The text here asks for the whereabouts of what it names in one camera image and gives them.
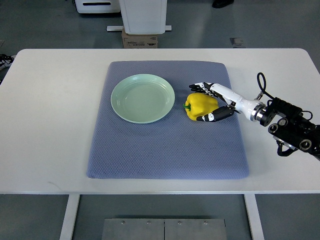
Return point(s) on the grey floor outlet plate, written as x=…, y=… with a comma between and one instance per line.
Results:
x=237, y=41

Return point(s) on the black white sneaker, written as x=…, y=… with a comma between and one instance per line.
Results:
x=6, y=61

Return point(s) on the blue textured mat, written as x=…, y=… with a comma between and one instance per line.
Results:
x=174, y=147

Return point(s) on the light green plate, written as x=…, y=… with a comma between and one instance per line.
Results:
x=142, y=98

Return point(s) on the white table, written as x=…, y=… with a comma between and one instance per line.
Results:
x=49, y=101

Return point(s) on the white table leg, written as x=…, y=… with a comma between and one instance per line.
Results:
x=253, y=215
x=70, y=215

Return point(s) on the right white table leg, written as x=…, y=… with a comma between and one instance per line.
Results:
x=253, y=215

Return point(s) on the black shoe top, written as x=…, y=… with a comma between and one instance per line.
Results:
x=218, y=4

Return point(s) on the cardboard box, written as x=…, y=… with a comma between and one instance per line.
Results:
x=139, y=41

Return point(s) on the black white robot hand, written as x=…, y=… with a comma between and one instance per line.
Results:
x=229, y=102

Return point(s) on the white appliance with slot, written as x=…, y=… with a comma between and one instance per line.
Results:
x=97, y=6

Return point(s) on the yellow bell pepper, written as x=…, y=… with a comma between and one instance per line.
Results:
x=199, y=104

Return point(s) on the left white table leg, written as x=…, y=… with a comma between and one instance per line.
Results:
x=70, y=215

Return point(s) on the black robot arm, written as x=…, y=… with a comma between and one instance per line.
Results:
x=286, y=122

